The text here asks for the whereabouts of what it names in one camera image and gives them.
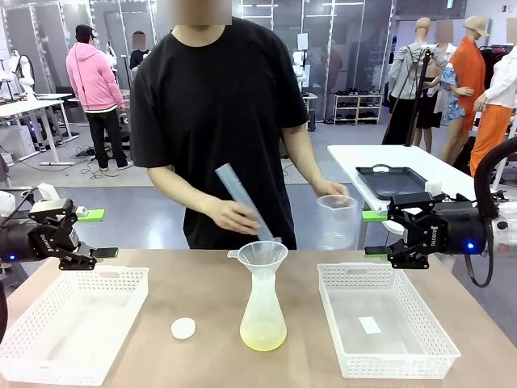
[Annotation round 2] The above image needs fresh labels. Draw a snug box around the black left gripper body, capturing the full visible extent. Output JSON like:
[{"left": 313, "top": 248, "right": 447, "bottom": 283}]
[{"left": 0, "top": 221, "right": 81, "bottom": 263}]

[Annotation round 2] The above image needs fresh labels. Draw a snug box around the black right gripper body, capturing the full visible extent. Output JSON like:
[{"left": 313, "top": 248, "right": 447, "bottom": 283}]
[{"left": 421, "top": 201, "right": 489, "bottom": 256}]

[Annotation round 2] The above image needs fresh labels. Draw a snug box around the clear plastic beaker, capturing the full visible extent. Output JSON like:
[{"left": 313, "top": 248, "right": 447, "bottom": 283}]
[{"left": 316, "top": 194, "right": 359, "bottom": 251}]

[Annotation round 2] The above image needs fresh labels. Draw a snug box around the white perforated plastic basket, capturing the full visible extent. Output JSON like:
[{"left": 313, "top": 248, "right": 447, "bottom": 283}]
[
  {"left": 317, "top": 262, "right": 461, "bottom": 380},
  {"left": 0, "top": 265, "right": 149, "bottom": 386}
]

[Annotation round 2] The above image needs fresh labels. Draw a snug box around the white round flask cap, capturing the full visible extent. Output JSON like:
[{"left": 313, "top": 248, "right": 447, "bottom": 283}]
[{"left": 170, "top": 317, "right": 197, "bottom": 340}]

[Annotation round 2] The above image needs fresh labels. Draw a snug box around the translucent plastic funnel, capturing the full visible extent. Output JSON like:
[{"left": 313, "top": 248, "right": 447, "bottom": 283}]
[{"left": 226, "top": 240, "right": 289, "bottom": 285}]

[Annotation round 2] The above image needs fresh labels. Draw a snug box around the translucent plastic erlenmeyer flask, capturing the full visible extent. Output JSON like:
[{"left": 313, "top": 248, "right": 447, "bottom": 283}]
[{"left": 239, "top": 269, "right": 288, "bottom": 352}]

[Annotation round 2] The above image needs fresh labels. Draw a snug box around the translucent graduated cylinder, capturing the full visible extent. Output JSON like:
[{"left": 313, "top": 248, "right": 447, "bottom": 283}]
[{"left": 214, "top": 162, "right": 283, "bottom": 244}]

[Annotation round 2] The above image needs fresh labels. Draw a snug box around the person's left forearm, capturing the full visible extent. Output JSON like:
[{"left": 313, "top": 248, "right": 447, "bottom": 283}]
[{"left": 280, "top": 124, "right": 329, "bottom": 192}]

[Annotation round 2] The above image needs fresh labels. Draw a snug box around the person's right forearm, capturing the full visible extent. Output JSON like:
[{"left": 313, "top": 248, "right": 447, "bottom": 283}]
[{"left": 146, "top": 164, "right": 220, "bottom": 220}]

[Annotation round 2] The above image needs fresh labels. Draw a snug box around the person's left hand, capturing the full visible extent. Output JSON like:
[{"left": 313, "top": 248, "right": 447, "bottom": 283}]
[{"left": 312, "top": 179, "right": 350, "bottom": 200}]

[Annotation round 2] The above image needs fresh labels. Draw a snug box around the person's right hand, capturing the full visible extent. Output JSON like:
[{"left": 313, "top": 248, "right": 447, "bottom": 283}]
[{"left": 208, "top": 197, "right": 260, "bottom": 237}]

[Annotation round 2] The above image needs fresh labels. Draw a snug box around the black rectangular tray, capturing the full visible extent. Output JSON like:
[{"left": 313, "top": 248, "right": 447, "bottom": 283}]
[{"left": 355, "top": 163, "right": 429, "bottom": 201}]

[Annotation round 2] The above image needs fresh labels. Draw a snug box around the white side table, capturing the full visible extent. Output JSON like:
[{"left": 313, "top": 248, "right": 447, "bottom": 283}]
[{"left": 326, "top": 143, "right": 517, "bottom": 251}]

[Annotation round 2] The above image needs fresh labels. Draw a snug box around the mannequin in orange trousers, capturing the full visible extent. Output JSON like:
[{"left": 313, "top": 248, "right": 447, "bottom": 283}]
[{"left": 470, "top": 18, "right": 517, "bottom": 183}]

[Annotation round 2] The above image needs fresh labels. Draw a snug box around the white long desk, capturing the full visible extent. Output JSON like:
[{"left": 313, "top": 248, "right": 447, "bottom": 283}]
[{"left": 0, "top": 99, "right": 76, "bottom": 167}]

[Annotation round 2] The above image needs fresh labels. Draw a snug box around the figure in blue floral dress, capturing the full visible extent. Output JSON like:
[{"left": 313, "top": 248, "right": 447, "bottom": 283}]
[{"left": 434, "top": 19, "right": 466, "bottom": 127}]

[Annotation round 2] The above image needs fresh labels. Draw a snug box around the shoe rack with shoes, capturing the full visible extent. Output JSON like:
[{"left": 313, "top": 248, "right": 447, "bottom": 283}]
[{"left": 333, "top": 91, "right": 385, "bottom": 126}]

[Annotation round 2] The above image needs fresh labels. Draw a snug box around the mannequin in grey shirt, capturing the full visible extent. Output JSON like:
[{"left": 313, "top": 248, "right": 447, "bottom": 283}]
[{"left": 381, "top": 17, "right": 450, "bottom": 146}]

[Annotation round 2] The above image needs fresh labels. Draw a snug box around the person in pink hoodie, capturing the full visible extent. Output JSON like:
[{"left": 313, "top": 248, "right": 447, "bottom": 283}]
[{"left": 65, "top": 23, "right": 134, "bottom": 171}]

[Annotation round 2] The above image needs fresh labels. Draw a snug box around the mannequin in orange robe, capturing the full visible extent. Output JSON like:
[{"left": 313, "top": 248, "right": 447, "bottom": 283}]
[{"left": 439, "top": 15, "right": 491, "bottom": 165}]

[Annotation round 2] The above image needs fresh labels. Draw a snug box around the person in black white shirt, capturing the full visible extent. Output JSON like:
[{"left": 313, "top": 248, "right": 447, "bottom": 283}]
[{"left": 129, "top": 31, "right": 152, "bottom": 70}]

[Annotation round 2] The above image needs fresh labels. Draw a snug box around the person in black t-shirt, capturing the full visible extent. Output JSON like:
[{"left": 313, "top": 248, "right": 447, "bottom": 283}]
[{"left": 129, "top": 0, "right": 310, "bottom": 251}]

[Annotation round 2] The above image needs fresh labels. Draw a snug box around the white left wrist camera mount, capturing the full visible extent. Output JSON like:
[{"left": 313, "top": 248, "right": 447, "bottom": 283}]
[{"left": 36, "top": 182, "right": 62, "bottom": 202}]

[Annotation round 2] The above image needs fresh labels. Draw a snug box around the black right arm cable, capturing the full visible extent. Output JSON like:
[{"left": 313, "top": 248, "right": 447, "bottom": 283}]
[{"left": 464, "top": 136, "right": 517, "bottom": 289}]

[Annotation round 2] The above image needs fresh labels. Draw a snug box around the black camera tripod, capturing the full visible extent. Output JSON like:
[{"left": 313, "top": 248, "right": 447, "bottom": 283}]
[{"left": 403, "top": 44, "right": 435, "bottom": 146}]

